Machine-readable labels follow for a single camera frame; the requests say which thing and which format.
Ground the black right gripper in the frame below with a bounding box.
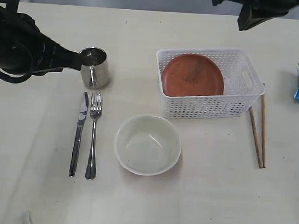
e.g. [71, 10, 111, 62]
[211, 0, 299, 31]

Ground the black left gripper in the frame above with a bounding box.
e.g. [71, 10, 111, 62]
[0, 6, 82, 74]

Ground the silver metal cup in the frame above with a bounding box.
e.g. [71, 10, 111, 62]
[80, 47, 110, 89]

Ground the wooden chopstick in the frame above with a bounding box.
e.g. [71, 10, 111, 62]
[249, 107, 263, 168]
[261, 93, 266, 168]

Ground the silver table knife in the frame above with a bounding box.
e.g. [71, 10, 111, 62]
[69, 92, 89, 177]

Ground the silver metal fork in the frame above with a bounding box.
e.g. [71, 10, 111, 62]
[85, 92, 102, 180]

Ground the speckled white bowl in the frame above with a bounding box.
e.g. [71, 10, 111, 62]
[114, 115, 182, 176]

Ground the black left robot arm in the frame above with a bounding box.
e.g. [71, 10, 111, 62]
[0, 0, 82, 75]

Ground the grey backdrop curtain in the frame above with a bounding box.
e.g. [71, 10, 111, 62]
[25, 0, 242, 16]

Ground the white perforated plastic basket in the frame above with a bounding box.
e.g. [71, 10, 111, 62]
[153, 44, 267, 124]

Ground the brown round plate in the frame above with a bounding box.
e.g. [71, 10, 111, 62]
[161, 53, 225, 97]

